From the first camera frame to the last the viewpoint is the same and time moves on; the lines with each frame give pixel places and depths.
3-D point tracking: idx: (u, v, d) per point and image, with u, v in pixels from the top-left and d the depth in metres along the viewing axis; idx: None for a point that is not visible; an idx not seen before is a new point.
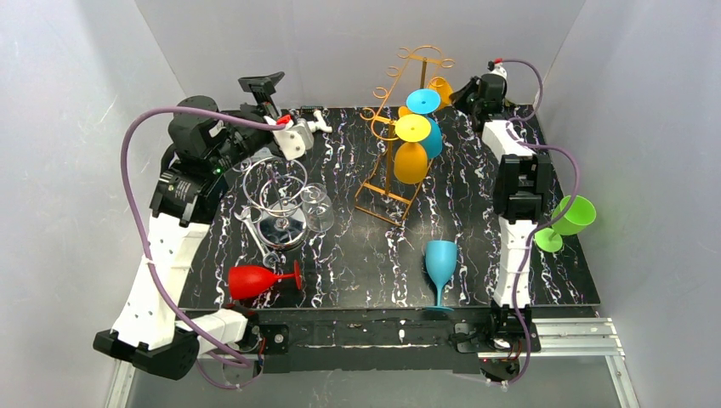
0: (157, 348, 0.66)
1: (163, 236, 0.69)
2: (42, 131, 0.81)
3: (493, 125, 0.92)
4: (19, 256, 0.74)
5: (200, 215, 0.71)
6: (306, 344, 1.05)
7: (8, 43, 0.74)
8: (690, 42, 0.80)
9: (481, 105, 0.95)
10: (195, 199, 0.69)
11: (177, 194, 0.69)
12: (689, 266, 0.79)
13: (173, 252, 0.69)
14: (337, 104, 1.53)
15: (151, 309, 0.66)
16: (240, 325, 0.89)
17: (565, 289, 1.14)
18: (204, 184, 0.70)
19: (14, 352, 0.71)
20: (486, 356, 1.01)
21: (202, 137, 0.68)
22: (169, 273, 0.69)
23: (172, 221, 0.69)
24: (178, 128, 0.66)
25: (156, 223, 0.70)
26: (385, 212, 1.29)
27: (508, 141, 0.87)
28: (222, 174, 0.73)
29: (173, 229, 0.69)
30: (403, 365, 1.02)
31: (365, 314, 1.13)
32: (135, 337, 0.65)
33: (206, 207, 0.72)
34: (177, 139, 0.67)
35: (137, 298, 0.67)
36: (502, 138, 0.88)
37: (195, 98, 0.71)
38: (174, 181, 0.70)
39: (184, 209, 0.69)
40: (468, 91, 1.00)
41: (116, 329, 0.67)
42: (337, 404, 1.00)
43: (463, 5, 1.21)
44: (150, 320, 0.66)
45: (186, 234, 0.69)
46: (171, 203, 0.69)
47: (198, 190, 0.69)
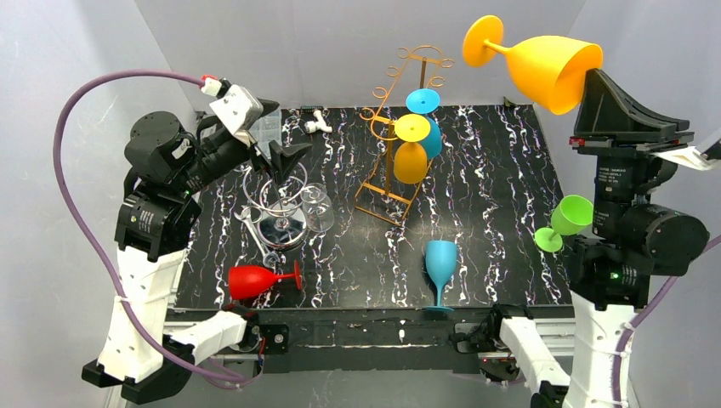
0: (144, 380, 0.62)
1: (133, 271, 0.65)
2: (44, 133, 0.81)
3: (600, 333, 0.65)
4: (19, 257, 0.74)
5: (168, 244, 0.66)
6: (306, 344, 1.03)
7: (8, 42, 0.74)
8: (692, 43, 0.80)
9: (611, 251, 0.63)
10: (160, 228, 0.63)
11: (140, 224, 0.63)
12: (689, 268, 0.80)
13: (145, 286, 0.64)
14: (337, 104, 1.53)
15: (131, 344, 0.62)
16: (238, 329, 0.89)
17: (565, 289, 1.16)
18: (170, 211, 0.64)
19: (16, 352, 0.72)
20: (486, 356, 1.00)
21: (166, 161, 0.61)
22: (144, 310, 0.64)
23: (139, 255, 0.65)
24: (136, 153, 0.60)
25: (123, 259, 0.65)
26: (385, 212, 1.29)
27: (599, 392, 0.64)
28: (190, 197, 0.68)
29: (142, 264, 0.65)
30: (403, 365, 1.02)
31: (365, 314, 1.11)
32: (122, 371, 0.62)
33: (174, 235, 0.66)
34: (136, 164, 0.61)
35: (116, 334, 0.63)
36: (594, 383, 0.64)
37: (156, 114, 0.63)
38: (138, 211, 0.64)
39: (151, 242, 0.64)
40: (627, 174, 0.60)
41: (101, 362, 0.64)
42: (337, 403, 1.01)
43: (464, 6, 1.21)
44: (131, 354, 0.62)
45: (157, 269, 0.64)
46: (136, 233, 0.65)
47: (163, 218, 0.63)
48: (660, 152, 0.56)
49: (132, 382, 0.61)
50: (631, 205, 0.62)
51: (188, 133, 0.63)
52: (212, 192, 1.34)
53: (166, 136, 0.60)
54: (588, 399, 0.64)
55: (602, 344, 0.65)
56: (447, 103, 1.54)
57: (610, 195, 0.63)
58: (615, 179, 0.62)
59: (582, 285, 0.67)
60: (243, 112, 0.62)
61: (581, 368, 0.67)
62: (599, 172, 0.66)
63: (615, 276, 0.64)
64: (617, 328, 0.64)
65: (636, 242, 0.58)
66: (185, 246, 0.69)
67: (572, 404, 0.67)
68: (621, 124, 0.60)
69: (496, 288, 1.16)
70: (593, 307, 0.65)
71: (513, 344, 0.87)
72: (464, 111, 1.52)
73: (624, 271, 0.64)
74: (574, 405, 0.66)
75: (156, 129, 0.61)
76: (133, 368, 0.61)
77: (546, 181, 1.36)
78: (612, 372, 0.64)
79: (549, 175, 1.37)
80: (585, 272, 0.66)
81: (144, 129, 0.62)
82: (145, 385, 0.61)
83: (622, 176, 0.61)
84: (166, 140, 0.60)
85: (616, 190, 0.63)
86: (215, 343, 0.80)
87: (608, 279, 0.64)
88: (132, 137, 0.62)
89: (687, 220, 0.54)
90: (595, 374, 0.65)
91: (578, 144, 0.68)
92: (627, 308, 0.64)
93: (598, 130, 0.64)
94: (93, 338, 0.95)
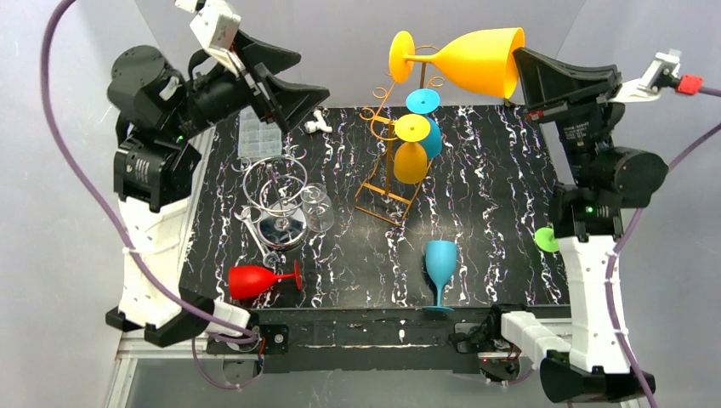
0: (165, 325, 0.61)
1: (138, 223, 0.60)
2: (44, 132, 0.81)
3: (587, 264, 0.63)
4: (19, 257, 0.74)
5: (169, 195, 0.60)
6: (306, 344, 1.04)
7: (8, 42, 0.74)
8: (693, 42, 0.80)
9: (583, 191, 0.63)
10: (156, 177, 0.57)
11: (137, 175, 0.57)
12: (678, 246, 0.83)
13: (151, 238, 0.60)
14: (337, 104, 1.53)
15: (145, 293, 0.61)
16: (242, 317, 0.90)
17: (564, 289, 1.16)
18: (166, 156, 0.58)
19: (15, 350, 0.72)
20: (486, 356, 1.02)
21: (153, 101, 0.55)
22: (155, 259, 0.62)
23: (140, 206, 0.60)
24: (118, 97, 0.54)
25: (127, 212, 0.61)
26: (385, 212, 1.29)
27: (599, 325, 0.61)
28: (186, 143, 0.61)
29: (144, 215, 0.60)
30: (403, 365, 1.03)
31: (365, 314, 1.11)
32: (141, 319, 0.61)
33: (174, 184, 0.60)
34: (122, 106, 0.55)
35: (130, 284, 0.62)
36: (591, 315, 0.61)
37: (141, 52, 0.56)
38: (132, 159, 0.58)
39: (152, 193, 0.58)
40: (593, 124, 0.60)
41: (122, 310, 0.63)
42: (337, 403, 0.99)
43: (464, 6, 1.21)
44: (149, 303, 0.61)
45: (160, 219, 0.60)
46: (134, 184, 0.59)
47: (160, 166, 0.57)
48: (616, 96, 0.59)
49: (152, 328, 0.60)
50: (595, 151, 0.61)
51: (175, 70, 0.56)
52: (212, 192, 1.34)
53: (149, 73, 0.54)
54: (590, 334, 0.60)
55: (591, 275, 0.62)
56: (447, 104, 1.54)
57: (578, 144, 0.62)
58: (581, 129, 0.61)
59: (563, 226, 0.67)
60: (213, 24, 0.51)
61: (579, 309, 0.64)
62: (562, 130, 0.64)
63: (589, 211, 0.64)
64: (603, 257, 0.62)
65: (604, 183, 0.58)
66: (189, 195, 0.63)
67: (576, 349, 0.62)
68: (566, 86, 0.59)
69: (496, 288, 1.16)
70: (575, 240, 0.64)
71: (514, 330, 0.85)
72: (464, 112, 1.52)
73: (599, 209, 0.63)
74: (581, 348, 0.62)
75: (139, 67, 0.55)
76: (153, 315, 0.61)
77: (547, 181, 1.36)
78: (607, 301, 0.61)
79: (550, 175, 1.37)
80: (564, 213, 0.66)
81: (126, 67, 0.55)
82: (167, 331, 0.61)
83: (586, 127, 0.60)
84: (150, 78, 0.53)
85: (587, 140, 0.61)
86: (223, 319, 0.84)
87: (582, 214, 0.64)
88: (113, 78, 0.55)
89: (648, 156, 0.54)
90: (591, 307, 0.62)
91: (536, 116, 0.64)
92: (604, 237, 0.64)
93: (549, 98, 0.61)
94: (93, 338, 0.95)
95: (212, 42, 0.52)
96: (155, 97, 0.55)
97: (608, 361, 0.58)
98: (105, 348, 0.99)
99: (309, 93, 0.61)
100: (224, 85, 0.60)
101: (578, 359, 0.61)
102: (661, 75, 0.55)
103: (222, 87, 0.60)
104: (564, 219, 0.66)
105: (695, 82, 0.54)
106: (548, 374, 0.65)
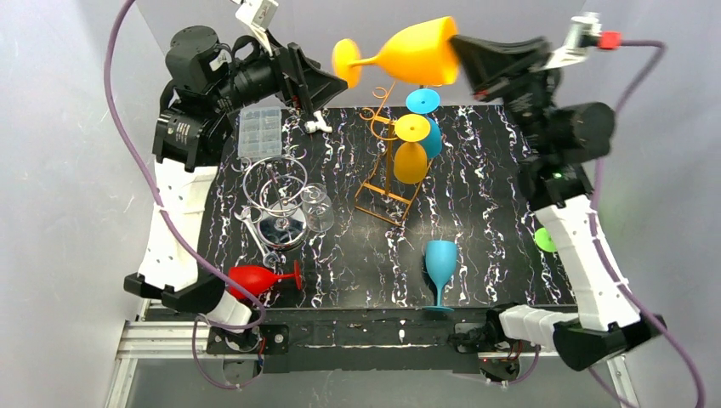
0: (184, 290, 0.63)
1: (171, 183, 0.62)
2: (45, 133, 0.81)
3: (572, 229, 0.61)
4: (19, 257, 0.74)
5: (206, 159, 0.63)
6: (306, 344, 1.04)
7: (9, 42, 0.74)
8: (693, 43, 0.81)
9: (548, 157, 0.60)
10: (196, 141, 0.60)
11: (178, 138, 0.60)
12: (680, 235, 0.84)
13: (184, 197, 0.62)
14: (337, 104, 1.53)
15: (170, 254, 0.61)
16: (245, 312, 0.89)
17: (564, 289, 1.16)
18: (206, 123, 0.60)
19: (14, 350, 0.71)
20: (486, 356, 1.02)
21: (205, 70, 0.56)
22: (183, 220, 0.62)
23: (176, 167, 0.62)
24: (175, 61, 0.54)
25: (161, 171, 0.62)
26: (385, 212, 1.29)
27: (601, 284, 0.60)
28: (224, 116, 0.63)
29: (179, 175, 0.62)
30: (403, 364, 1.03)
31: (365, 314, 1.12)
32: (161, 280, 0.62)
33: (210, 149, 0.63)
34: (173, 73, 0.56)
35: (155, 243, 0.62)
36: (591, 277, 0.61)
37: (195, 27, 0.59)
38: (174, 122, 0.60)
39: (188, 155, 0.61)
40: (535, 92, 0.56)
41: (142, 273, 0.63)
42: (337, 404, 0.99)
43: (464, 6, 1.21)
44: (172, 263, 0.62)
45: (193, 181, 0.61)
46: (173, 148, 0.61)
47: (200, 131, 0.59)
48: (548, 65, 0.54)
49: (172, 291, 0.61)
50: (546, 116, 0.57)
51: (226, 45, 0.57)
52: (212, 192, 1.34)
53: (205, 44, 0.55)
54: (597, 296, 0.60)
55: (578, 239, 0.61)
56: (447, 104, 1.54)
57: (525, 115, 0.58)
58: (529, 99, 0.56)
59: (538, 198, 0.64)
60: (258, 3, 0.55)
61: (577, 274, 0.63)
62: (508, 104, 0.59)
63: (559, 176, 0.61)
64: (583, 218, 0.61)
65: (567, 144, 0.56)
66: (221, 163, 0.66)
67: (587, 313, 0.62)
68: (503, 64, 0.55)
69: (496, 288, 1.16)
70: (553, 207, 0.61)
71: (519, 327, 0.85)
72: (464, 112, 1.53)
73: (567, 174, 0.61)
74: (591, 310, 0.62)
75: (195, 38, 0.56)
76: (173, 279, 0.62)
77: None
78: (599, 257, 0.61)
79: None
80: (537, 186, 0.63)
81: (184, 38, 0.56)
82: (184, 294, 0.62)
83: (533, 95, 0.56)
84: (207, 48, 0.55)
85: (534, 110, 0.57)
86: (227, 312, 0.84)
87: (553, 181, 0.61)
88: (170, 46, 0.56)
89: (598, 107, 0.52)
90: (588, 269, 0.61)
91: (481, 97, 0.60)
92: (579, 198, 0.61)
93: (490, 76, 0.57)
94: (93, 337, 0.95)
95: (256, 20, 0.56)
96: (205, 65, 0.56)
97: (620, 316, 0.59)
98: (105, 348, 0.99)
99: (331, 80, 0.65)
100: (261, 71, 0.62)
101: (592, 321, 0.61)
102: (582, 36, 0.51)
103: (260, 71, 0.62)
104: (536, 191, 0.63)
105: (615, 36, 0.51)
106: (566, 343, 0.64)
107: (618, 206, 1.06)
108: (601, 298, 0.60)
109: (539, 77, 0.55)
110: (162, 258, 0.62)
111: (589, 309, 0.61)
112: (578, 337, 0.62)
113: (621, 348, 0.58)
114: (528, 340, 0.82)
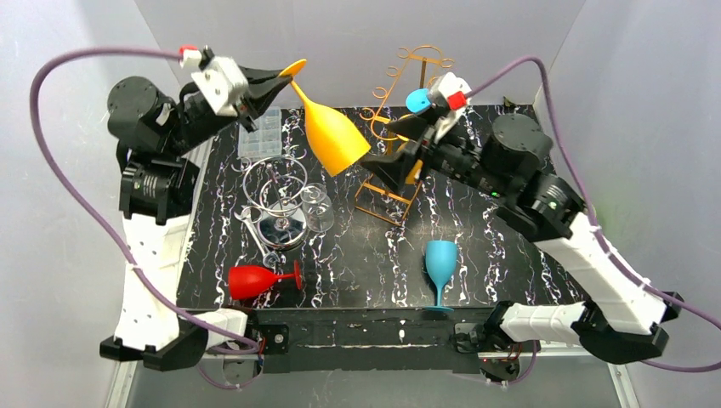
0: (165, 348, 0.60)
1: (143, 238, 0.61)
2: (44, 133, 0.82)
3: (587, 252, 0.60)
4: (19, 257, 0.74)
5: (176, 208, 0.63)
6: (306, 344, 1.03)
7: (9, 42, 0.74)
8: (691, 43, 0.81)
9: (514, 184, 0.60)
10: (165, 193, 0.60)
11: (144, 191, 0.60)
12: (678, 235, 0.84)
13: (157, 252, 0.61)
14: (337, 104, 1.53)
15: (150, 312, 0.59)
16: (240, 321, 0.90)
17: (564, 289, 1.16)
18: (173, 175, 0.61)
19: (16, 350, 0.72)
20: (486, 356, 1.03)
21: (151, 127, 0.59)
22: (160, 274, 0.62)
23: (147, 220, 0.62)
24: (119, 127, 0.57)
25: (130, 228, 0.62)
26: (385, 212, 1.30)
27: (629, 292, 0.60)
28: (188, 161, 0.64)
29: (151, 229, 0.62)
30: (403, 365, 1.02)
31: (365, 314, 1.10)
32: (141, 340, 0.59)
33: (180, 199, 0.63)
34: (123, 138, 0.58)
35: (132, 304, 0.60)
36: (621, 291, 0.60)
37: (130, 84, 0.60)
38: (139, 177, 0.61)
39: (159, 206, 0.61)
40: (451, 154, 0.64)
41: (119, 336, 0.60)
42: (337, 404, 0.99)
43: (462, 8, 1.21)
44: (150, 321, 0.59)
45: (167, 233, 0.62)
46: (141, 201, 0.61)
47: (167, 184, 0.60)
48: (436, 136, 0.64)
49: (153, 349, 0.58)
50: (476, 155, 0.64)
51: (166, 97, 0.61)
52: (213, 192, 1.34)
53: (145, 103, 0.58)
54: (630, 304, 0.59)
55: (595, 257, 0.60)
56: None
57: (458, 175, 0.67)
58: (449, 161, 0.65)
59: (541, 230, 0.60)
60: (228, 91, 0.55)
61: (599, 288, 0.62)
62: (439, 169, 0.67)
63: (551, 202, 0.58)
64: (591, 235, 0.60)
65: (511, 161, 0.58)
66: (192, 210, 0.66)
67: (620, 320, 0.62)
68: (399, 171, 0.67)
69: (496, 288, 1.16)
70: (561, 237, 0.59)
71: (525, 329, 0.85)
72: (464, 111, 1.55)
73: (548, 194, 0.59)
74: (625, 318, 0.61)
75: (132, 98, 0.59)
76: (155, 337, 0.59)
77: None
78: (618, 268, 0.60)
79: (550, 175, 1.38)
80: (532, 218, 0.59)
81: (120, 101, 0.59)
82: (167, 352, 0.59)
83: (451, 157, 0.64)
84: (147, 108, 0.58)
85: (462, 167, 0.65)
86: (220, 331, 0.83)
87: (541, 206, 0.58)
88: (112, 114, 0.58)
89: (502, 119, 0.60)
90: (613, 282, 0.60)
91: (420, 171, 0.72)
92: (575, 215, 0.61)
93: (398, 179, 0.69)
94: (93, 337, 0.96)
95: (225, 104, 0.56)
96: (150, 122, 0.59)
97: (654, 314, 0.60)
98: None
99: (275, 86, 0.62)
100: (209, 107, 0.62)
101: (630, 327, 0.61)
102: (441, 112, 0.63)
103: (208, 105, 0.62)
104: (537, 224, 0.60)
105: (462, 96, 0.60)
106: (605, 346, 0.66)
107: (617, 207, 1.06)
108: (635, 305, 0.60)
109: (444, 143, 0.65)
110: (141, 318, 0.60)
111: (623, 317, 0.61)
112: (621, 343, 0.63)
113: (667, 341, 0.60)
114: (539, 339, 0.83)
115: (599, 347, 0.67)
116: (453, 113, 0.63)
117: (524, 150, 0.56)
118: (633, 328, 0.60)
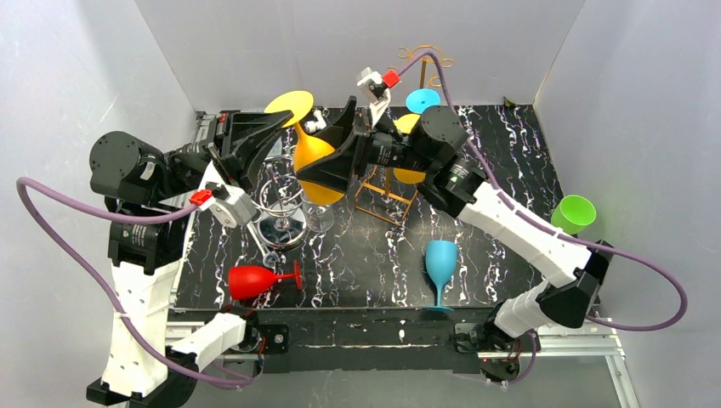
0: (151, 393, 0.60)
1: (131, 286, 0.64)
2: (43, 132, 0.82)
3: (495, 214, 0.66)
4: (19, 257, 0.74)
5: (164, 256, 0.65)
6: (306, 345, 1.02)
7: (9, 42, 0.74)
8: (691, 43, 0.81)
9: (434, 166, 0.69)
10: (153, 242, 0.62)
11: (133, 240, 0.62)
12: (676, 235, 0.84)
13: (144, 300, 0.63)
14: (337, 104, 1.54)
15: (134, 359, 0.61)
16: (239, 329, 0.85)
17: None
18: (162, 224, 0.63)
19: (18, 350, 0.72)
20: (486, 356, 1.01)
21: (135, 185, 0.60)
22: (148, 322, 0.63)
23: (135, 269, 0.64)
24: (101, 189, 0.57)
25: (119, 274, 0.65)
26: (385, 212, 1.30)
27: (544, 243, 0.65)
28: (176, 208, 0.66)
29: (139, 279, 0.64)
30: (403, 364, 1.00)
31: (365, 314, 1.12)
32: (127, 388, 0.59)
33: (168, 246, 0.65)
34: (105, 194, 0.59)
35: (118, 350, 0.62)
36: (537, 244, 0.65)
37: (111, 136, 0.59)
38: (129, 225, 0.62)
39: (147, 255, 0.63)
40: (385, 140, 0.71)
41: (106, 381, 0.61)
42: (337, 404, 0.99)
43: (462, 8, 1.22)
44: (137, 368, 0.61)
45: (154, 282, 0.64)
46: (131, 249, 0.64)
47: (156, 232, 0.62)
48: (373, 119, 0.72)
49: (139, 396, 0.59)
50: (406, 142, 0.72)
51: (150, 156, 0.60)
52: None
53: (128, 165, 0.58)
54: (547, 254, 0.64)
55: (503, 218, 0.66)
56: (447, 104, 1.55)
57: (395, 159, 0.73)
58: (384, 147, 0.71)
59: (450, 207, 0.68)
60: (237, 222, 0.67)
61: (522, 246, 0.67)
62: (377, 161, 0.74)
63: (454, 178, 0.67)
64: (496, 198, 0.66)
65: (433, 147, 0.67)
66: (182, 255, 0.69)
67: (552, 274, 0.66)
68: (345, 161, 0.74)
69: (496, 288, 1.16)
70: (470, 205, 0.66)
71: (514, 321, 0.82)
72: (464, 111, 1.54)
73: (456, 172, 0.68)
74: (553, 270, 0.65)
75: (115, 156, 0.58)
76: (140, 383, 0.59)
77: (547, 181, 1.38)
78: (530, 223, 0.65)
79: (550, 175, 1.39)
80: (445, 195, 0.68)
81: (102, 157, 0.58)
82: (153, 398, 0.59)
83: (385, 143, 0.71)
84: (129, 169, 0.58)
85: (397, 151, 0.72)
86: (218, 347, 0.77)
87: (452, 185, 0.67)
88: (93, 169, 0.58)
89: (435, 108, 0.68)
90: (528, 238, 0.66)
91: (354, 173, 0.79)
92: (480, 185, 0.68)
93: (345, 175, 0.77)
94: (93, 337, 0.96)
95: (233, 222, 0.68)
96: (134, 179, 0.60)
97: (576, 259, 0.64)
98: (105, 349, 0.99)
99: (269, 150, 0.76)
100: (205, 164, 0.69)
101: (559, 278, 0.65)
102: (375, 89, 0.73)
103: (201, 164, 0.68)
104: (448, 201, 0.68)
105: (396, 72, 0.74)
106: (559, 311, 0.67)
107: (616, 207, 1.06)
108: (555, 253, 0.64)
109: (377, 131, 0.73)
110: (127, 364, 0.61)
111: (551, 269, 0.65)
112: (559, 299, 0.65)
113: (596, 284, 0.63)
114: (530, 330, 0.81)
115: (557, 314, 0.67)
116: (384, 93, 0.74)
117: (444, 141, 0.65)
118: (559, 279, 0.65)
